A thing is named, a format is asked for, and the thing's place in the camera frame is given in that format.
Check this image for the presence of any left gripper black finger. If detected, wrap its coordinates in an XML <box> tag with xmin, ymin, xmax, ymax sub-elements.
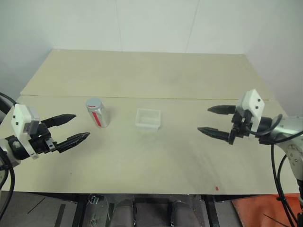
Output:
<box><xmin>41</xmin><ymin>114</ymin><xmax>77</xmax><ymax>129</ymax></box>
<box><xmin>56</xmin><ymin>131</ymin><xmax>91</xmax><ymax>154</ymax></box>

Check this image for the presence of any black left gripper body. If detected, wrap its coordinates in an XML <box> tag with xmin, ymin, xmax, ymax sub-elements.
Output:
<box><xmin>28</xmin><ymin>123</ymin><xmax>59</xmax><ymax>156</ymax></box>

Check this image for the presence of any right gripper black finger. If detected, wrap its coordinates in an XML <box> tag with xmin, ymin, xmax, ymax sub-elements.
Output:
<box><xmin>207</xmin><ymin>105</ymin><xmax>238</xmax><ymax>116</ymax></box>
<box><xmin>197</xmin><ymin>127</ymin><xmax>232</xmax><ymax>143</ymax></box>

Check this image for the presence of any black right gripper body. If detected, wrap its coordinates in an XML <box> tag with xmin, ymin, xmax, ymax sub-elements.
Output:
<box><xmin>228</xmin><ymin>107</ymin><xmax>255</xmax><ymax>146</ymax></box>

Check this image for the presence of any grey bottle cap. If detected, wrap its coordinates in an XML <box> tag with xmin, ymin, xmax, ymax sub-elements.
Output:
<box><xmin>85</xmin><ymin>97</ymin><xmax>101</xmax><ymax>111</ymax></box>

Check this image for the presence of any small clear plastic tray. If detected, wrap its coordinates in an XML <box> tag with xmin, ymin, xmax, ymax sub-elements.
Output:
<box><xmin>135</xmin><ymin>108</ymin><xmax>162</xmax><ymax>131</ymax></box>

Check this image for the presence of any orange floor mat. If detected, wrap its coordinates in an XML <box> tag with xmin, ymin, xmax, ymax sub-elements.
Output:
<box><xmin>231</xmin><ymin>193</ymin><xmax>303</xmax><ymax>227</ymax></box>

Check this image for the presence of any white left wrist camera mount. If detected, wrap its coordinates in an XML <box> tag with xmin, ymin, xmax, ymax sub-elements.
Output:
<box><xmin>11</xmin><ymin>104</ymin><xmax>42</xmax><ymax>160</ymax></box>

